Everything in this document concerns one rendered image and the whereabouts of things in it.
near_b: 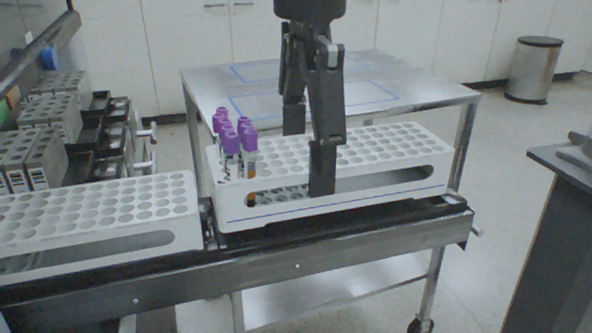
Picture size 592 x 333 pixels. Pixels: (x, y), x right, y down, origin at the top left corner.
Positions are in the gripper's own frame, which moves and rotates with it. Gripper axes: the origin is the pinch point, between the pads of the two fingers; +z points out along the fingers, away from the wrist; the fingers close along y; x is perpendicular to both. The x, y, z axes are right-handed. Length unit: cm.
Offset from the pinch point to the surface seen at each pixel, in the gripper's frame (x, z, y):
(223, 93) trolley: 4.0, 6.9, 45.7
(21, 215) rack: 32.1, 2.8, 1.0
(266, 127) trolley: -0.9, 6.9, 25.3
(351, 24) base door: -110, 30, 228
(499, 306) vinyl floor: -83, 89, 33
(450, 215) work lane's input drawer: -17.6, 8.1, -6.6
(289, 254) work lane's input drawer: 4.2, 8.9, -6.8
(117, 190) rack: 22.4, 2.2, 2.6
